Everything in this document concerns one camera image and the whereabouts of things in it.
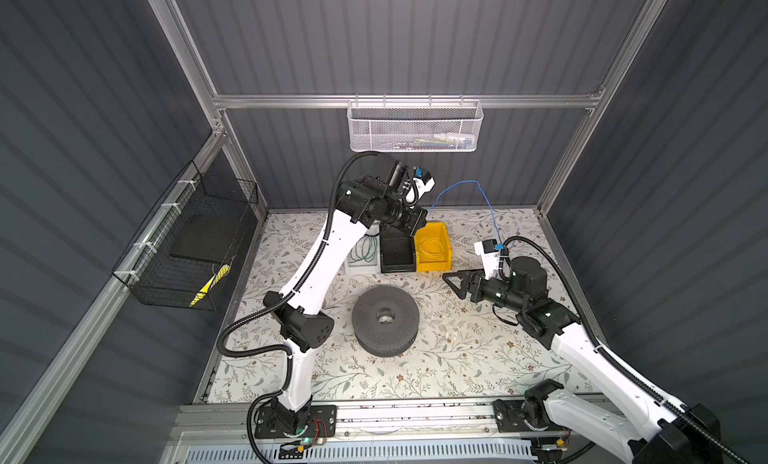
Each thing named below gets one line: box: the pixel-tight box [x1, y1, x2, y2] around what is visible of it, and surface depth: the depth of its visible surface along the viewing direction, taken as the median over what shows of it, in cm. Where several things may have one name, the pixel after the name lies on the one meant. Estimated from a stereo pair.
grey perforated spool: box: [352, 285, 420, 358], surface depth 86 cm
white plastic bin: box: [341, 222, 381, 274], surface depth 103 cm
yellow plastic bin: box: [414, 222, 452, 272], surface depth 105 cm
